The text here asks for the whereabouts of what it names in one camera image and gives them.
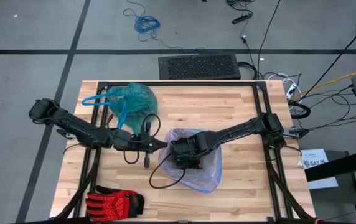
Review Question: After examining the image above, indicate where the yellow cable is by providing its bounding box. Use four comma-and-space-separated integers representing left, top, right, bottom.
291, 68, 356, 101

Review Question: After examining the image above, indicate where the white printed paper sheet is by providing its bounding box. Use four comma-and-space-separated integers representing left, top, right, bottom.
298, 148, 340, 190

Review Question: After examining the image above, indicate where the black power strip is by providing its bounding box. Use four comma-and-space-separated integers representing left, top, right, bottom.
231, 11, 254, 26

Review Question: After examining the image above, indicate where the black aluminium table frame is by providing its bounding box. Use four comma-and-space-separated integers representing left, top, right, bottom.
53, 80, 317, 224

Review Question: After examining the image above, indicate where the teal trash bag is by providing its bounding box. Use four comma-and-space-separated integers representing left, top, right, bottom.
82, 82, 159, 134

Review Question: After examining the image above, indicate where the black floor cable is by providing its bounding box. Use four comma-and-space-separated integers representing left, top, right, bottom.
256, 0, 282, 78

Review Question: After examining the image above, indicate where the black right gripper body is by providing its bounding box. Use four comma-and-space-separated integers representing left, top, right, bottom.
169, 138, 204, 170

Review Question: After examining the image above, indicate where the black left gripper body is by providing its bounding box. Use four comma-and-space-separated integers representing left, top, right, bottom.
129, 121, 160, 169

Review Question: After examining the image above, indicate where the red black work glove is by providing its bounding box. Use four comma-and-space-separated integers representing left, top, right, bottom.
85, 185, 146, 222

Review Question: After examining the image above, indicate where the pink trash bag blue drawstring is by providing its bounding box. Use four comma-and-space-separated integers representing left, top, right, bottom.
158, 128, 223, 194

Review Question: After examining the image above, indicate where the grey rolling cart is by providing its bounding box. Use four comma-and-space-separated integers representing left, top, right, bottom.
304, 148, 356, 224

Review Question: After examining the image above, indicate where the black perforated computer case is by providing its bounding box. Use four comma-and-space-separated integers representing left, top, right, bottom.
157, 52, 242, 81

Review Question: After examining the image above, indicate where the black cable coil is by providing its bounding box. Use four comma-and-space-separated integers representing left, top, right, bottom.
288, 100, 312, 120

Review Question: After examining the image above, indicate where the blue cable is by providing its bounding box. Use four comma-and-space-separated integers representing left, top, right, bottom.
122, 0, 222, 54

